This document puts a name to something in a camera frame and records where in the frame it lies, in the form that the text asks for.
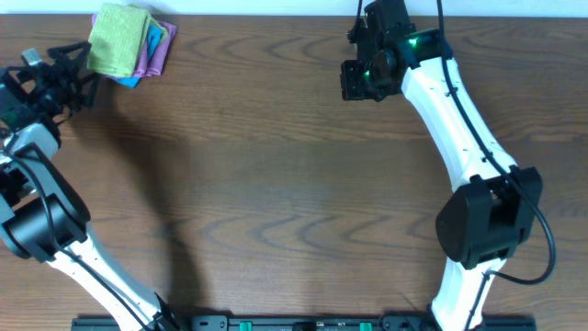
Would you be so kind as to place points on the folded purple cloth underneath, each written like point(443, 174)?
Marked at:
point(156, 64)

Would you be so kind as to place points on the green microfiber cloth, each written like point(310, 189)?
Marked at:
point(117, 41)

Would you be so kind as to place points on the folded yellow-green cloth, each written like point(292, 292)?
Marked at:
point(164, 32)

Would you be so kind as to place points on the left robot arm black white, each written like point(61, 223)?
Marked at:
point(42, 216)

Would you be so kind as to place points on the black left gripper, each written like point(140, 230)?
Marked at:
point(68, 85)

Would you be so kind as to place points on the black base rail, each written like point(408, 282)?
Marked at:
point(388, 322)

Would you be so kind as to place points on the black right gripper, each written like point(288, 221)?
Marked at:
point(352, 91)

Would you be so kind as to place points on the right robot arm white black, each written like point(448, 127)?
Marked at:
point(494, 202)

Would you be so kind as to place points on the folded blue cloth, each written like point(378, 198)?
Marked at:
point(151, 42)

